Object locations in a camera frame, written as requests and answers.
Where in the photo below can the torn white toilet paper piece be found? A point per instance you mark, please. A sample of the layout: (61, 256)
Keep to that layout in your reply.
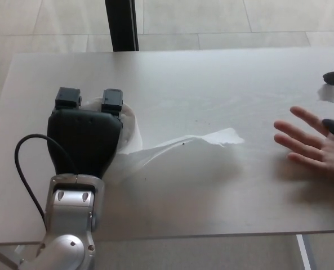
(333, 94)

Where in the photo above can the white table leg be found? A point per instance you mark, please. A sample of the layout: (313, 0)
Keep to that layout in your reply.
(304, 253)

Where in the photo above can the white toilet paper roll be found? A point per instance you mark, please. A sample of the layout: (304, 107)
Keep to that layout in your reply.
(133, 132)

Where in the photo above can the bare person hand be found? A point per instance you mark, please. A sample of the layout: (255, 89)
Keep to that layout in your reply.
(324, 152)

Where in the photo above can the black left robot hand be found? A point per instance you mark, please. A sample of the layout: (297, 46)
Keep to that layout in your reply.
(82, 135)

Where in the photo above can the black vertical post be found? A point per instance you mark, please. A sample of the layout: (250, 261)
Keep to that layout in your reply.
(122, 25)

